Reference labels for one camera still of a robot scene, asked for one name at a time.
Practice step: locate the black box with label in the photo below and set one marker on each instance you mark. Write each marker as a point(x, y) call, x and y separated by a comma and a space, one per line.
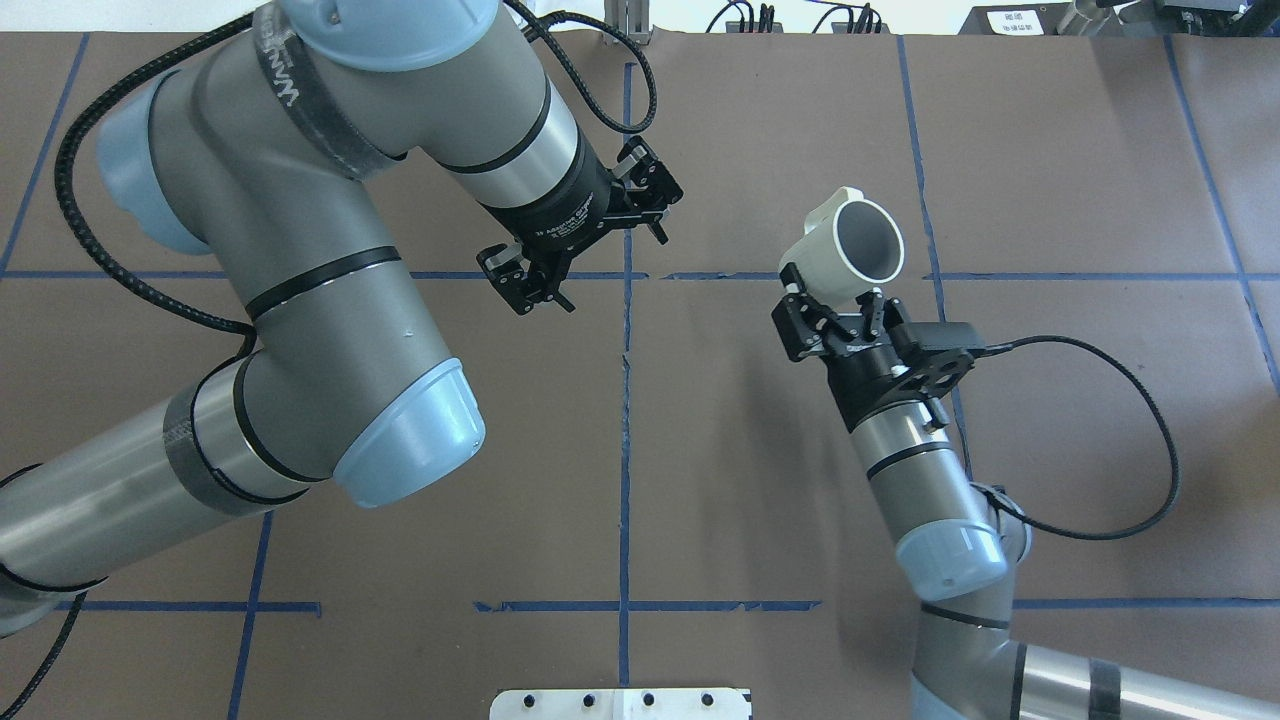
point(1014, 20)

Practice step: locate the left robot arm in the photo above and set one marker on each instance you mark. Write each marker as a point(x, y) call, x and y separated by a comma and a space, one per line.
point(225, 182)

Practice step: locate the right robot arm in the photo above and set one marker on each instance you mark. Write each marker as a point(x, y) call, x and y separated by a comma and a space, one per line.
point(958, 542)

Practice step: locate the aluminium frame post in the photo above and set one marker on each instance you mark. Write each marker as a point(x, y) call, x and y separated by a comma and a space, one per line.
point(631, 17)

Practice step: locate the white ribbed mug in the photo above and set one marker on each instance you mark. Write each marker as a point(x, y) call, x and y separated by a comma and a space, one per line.
point(850, 245)

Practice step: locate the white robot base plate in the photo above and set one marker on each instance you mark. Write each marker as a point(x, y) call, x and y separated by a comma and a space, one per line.
point(623, 703)

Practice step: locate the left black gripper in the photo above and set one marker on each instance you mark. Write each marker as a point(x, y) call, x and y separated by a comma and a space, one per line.
point(560, 212)

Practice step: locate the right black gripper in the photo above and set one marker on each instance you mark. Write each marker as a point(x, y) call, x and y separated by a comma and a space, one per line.
point(862, 384)

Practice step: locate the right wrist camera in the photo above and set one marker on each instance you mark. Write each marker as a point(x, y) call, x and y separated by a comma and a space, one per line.
point(915, 340)

